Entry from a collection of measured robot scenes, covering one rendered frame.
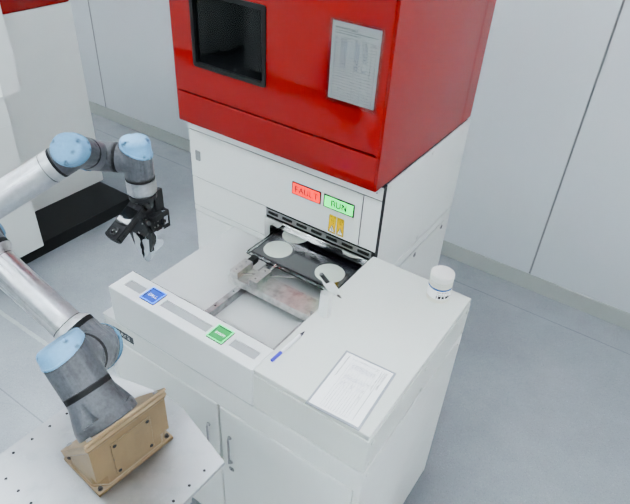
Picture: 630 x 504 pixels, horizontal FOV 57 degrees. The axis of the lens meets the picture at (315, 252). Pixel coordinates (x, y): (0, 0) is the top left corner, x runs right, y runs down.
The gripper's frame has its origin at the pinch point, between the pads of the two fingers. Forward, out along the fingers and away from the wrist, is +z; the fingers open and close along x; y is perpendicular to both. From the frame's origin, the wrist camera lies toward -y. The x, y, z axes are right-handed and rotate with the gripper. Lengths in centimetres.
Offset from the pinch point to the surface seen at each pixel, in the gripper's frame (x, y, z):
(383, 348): -64, 23, 14
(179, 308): -9.2, 2.0, 15.1
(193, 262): 15.9, 32.5, 28.7
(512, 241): -56, 207, 85
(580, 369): -113, 160, 111
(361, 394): -68, 6, 14
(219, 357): -29.8, -4.0, 17.0
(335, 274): -33, 49, 21
